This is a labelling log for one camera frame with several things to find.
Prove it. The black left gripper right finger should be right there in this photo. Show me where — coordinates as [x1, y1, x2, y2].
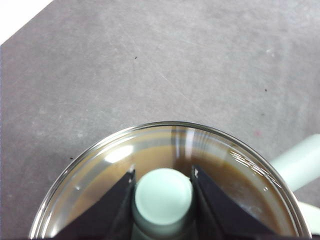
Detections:
[190, 164, 276, 238]

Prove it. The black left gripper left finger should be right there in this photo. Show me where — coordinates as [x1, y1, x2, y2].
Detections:
[56, 169, 137, 238]

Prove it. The glass lid with green knob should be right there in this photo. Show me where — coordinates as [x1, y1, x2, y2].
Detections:
[29, 121, 313, 240]

